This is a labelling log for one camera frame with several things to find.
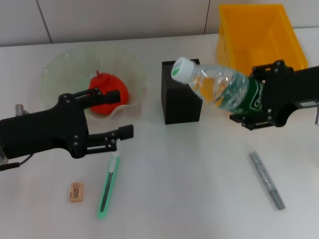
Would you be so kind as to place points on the clear green-label water bottle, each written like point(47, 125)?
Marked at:
point(219, 87)

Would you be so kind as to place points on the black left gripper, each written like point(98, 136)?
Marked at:
point(42, 132)

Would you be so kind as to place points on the yellow plastic bin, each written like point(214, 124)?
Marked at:
point(249, 37)

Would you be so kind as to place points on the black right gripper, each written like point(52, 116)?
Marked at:
point(286, 92)

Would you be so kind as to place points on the orange fruit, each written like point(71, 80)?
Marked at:
point(122, 94)

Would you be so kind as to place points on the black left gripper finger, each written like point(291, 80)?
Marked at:
point(125, 132)

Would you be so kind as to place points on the small tan eraser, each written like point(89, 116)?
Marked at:
point(76, 192)

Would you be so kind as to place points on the clear glass fruit plate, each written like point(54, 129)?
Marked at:
point(64, 69)

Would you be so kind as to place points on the green utility knife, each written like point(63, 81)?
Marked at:
point(107, 194)

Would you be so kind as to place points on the grey marker pen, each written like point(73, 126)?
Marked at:
point(266, 180)

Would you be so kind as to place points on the black mesh pen holder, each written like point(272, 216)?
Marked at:
point(182, 109)

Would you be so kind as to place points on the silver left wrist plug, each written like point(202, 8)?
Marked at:
point(20, 109)

